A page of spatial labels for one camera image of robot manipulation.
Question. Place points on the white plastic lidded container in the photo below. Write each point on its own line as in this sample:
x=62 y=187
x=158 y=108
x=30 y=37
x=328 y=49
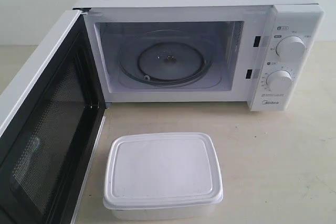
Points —
x=162 y=176

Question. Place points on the white microwave oven body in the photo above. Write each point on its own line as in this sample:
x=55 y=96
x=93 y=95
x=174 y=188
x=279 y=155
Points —
x=245 y=34

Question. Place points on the microwave door black window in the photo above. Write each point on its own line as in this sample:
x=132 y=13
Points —
x=51 y=119

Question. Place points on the glass turntable plate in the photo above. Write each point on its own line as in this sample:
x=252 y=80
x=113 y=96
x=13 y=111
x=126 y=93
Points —
x=166 y=57

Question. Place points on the lower white control knob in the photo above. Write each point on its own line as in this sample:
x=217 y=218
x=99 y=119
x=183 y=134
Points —
x=279 y=81

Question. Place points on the white control knob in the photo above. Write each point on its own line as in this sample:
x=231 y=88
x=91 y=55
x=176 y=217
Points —
x=279 y=81
x=291 y=48

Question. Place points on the upper white control knob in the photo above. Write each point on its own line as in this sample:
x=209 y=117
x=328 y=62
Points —
x=291 y=48

